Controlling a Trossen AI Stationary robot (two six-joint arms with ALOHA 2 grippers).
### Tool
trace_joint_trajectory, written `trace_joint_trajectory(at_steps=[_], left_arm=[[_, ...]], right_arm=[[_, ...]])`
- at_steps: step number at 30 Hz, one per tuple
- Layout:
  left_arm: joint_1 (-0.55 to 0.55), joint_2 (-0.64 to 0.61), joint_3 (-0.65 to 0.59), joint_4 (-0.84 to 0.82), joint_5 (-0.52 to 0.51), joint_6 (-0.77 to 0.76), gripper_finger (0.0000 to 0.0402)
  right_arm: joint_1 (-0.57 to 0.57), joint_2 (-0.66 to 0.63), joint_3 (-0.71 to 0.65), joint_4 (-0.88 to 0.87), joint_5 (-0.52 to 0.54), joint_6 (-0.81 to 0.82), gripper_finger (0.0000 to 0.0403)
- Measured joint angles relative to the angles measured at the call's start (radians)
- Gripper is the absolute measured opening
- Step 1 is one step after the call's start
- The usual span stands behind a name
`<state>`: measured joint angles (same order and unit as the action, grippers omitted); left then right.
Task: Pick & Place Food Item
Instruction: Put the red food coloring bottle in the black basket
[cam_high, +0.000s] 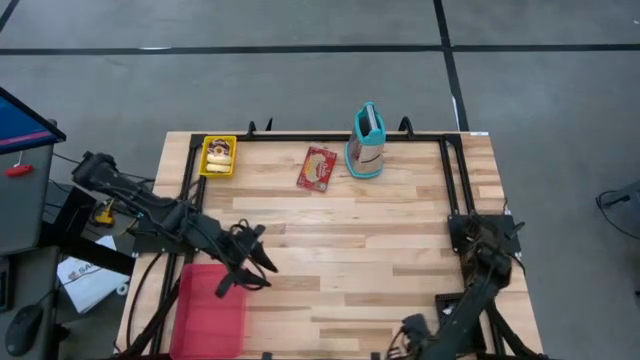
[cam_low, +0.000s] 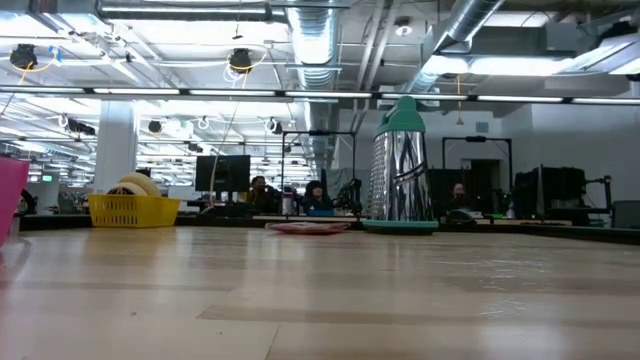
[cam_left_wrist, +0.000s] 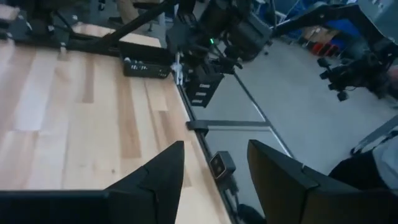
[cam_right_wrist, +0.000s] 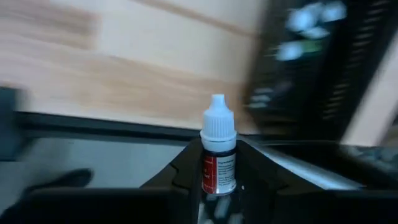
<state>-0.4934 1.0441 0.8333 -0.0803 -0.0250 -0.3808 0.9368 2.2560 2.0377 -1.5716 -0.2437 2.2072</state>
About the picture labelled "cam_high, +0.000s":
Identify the gray metal cabinet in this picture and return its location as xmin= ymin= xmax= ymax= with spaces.
xmin=0 ymin=142 xmax=56 ymax=256

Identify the white printed paper bag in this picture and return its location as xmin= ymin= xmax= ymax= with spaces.
xmin=56 ymin=234 xmax=131 ymax=315

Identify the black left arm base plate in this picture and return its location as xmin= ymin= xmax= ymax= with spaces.
xmin=132 ymin=212 xmax=206 ymax=256

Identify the black aluminium rig frame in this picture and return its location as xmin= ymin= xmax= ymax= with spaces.
xmin=114 ymin=117 xmax=551 ymax=360

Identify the black floor cable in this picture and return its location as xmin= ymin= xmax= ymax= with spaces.
xmin=593 ymin=188 xmax=640 ymax=254

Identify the red plastic bin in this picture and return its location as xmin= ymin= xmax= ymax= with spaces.
xmin=169 ymin=262 xmax=249 ymax=360

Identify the blue screen monitor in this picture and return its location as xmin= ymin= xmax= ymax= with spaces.
xmin=0 ymin=87 xmax=67 ymax=156

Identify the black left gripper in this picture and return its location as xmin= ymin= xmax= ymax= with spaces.
xmin=209 ymin=223 xmax=279 ymax=299

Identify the black computer mouse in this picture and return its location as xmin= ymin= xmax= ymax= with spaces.
xmin=4 ymin=304 xmax=45 ymax=357

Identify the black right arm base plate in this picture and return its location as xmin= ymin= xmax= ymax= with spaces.
xmin=447 ymin=213 xmax=522 ymax=255

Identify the black plastic tray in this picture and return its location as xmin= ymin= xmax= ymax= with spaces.
xmin=434 ymin=292 xmax=489 ymax=354

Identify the teal metal box grater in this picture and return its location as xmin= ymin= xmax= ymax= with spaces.
xmin=344 ymin=101 xmax=388 ymax=180

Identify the yellow plastic basket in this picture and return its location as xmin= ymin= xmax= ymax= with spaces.
xmin=198 ymin=134 xmax=238 ymax=179

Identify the red snack packet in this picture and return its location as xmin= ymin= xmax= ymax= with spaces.
xmin=295 ymin=144 xmax=339 ymax=194

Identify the small red handle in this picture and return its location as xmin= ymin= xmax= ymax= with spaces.
xmin=3 ymin=163 xmax=34 ymax=178

